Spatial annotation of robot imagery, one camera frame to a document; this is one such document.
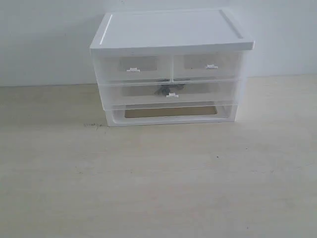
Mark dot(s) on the key bunch with blue fob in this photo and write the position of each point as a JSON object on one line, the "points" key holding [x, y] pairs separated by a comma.
{"points": [[166, 89]]}

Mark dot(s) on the white plastic drawer cabinet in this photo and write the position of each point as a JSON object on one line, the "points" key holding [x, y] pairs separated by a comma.
{"points": [[172, 33]]}

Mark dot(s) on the clear plastic storage bin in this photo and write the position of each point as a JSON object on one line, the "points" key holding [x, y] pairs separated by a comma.
{"points": [[120, 97]]}

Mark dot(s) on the clear top left drawer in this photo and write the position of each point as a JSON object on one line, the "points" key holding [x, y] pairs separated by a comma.
{"points": [[128, 69]]}

